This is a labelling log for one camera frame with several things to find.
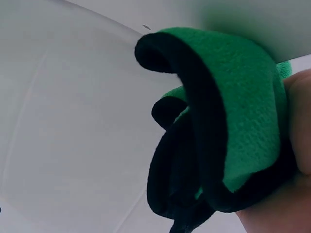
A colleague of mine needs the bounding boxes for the person's right hand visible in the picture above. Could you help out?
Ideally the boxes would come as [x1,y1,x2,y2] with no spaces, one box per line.
[235,68,311,233]

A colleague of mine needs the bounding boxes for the green and black cloth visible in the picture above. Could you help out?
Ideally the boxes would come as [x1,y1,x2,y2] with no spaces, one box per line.
[134,27,300,233]

